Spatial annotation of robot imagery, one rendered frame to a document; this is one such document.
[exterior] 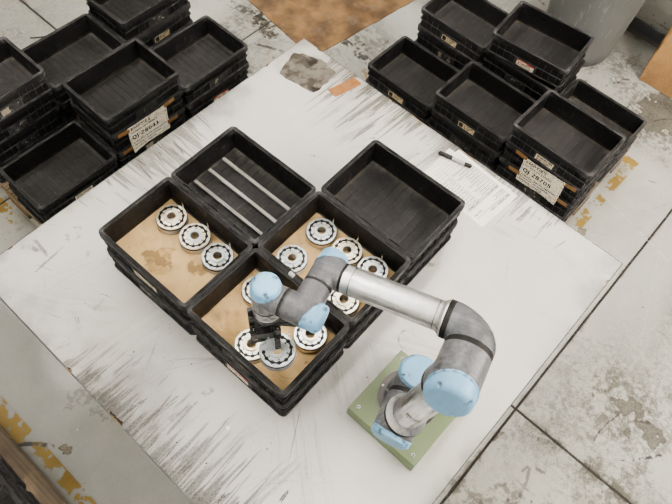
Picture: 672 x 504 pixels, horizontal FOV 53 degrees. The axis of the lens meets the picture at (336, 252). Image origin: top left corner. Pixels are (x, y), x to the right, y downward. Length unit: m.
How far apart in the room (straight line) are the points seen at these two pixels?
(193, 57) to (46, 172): 0.88
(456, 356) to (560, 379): 1.68
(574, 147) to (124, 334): 2.05
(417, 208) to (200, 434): 1.04
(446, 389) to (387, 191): 1.07
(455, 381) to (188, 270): 1.05
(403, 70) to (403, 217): 1.39
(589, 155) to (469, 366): 1.84
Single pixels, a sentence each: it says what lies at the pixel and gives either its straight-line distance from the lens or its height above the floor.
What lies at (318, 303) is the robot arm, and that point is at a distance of 1.59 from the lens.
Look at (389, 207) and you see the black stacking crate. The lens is 2.34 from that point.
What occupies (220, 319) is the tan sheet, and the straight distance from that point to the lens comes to 2.12.
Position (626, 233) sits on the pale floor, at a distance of 3.64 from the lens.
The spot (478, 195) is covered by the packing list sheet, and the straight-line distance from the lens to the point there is 2.60.
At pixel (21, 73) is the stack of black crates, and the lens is 3.38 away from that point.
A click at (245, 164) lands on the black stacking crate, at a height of 0.83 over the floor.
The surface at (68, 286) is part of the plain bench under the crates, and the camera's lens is 2.42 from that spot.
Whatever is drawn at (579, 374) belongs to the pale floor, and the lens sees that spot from 3.18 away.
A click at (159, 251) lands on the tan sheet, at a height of 0.83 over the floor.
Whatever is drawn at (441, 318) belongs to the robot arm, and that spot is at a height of 1.37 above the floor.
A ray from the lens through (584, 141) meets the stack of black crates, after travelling 3.22.
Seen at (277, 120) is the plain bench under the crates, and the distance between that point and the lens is 2.72.
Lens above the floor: 2.75
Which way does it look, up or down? 60 degrees down
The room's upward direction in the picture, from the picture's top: 7 degrees clockwise
